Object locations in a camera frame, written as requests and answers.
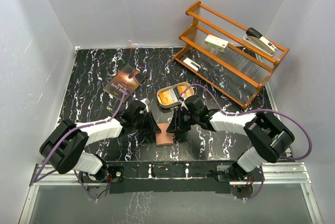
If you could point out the orange wooden shelf rack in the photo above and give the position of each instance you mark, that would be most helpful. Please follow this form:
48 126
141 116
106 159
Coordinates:
240 72

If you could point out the orange card in tray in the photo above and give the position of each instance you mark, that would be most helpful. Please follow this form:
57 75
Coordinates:
166 97

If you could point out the small white black device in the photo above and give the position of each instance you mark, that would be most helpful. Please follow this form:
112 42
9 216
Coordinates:
192 64

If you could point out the black beige stapler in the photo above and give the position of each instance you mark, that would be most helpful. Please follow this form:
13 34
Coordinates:
256 39

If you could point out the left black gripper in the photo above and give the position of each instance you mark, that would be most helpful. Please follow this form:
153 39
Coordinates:
152 127

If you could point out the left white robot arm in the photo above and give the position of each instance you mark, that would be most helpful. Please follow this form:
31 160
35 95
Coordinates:
64 147

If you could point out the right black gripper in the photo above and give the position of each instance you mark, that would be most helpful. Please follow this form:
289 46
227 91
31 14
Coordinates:
180 126

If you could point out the pink leather card holder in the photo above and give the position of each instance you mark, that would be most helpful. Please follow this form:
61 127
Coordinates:
164 138

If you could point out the white staples box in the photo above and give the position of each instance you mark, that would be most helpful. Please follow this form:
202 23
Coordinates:
216 43

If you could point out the black front mounting rail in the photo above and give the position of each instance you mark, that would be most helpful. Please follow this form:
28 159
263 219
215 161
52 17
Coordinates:
170 176

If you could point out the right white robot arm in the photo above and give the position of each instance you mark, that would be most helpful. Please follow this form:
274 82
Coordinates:
270 138

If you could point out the dark paperback book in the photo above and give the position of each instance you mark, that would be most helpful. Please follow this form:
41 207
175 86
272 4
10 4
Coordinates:
129 78

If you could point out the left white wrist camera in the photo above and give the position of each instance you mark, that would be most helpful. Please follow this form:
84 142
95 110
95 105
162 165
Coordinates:
146 102

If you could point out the beige oval card tray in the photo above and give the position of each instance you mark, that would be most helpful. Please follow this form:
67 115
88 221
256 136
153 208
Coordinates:
167 88

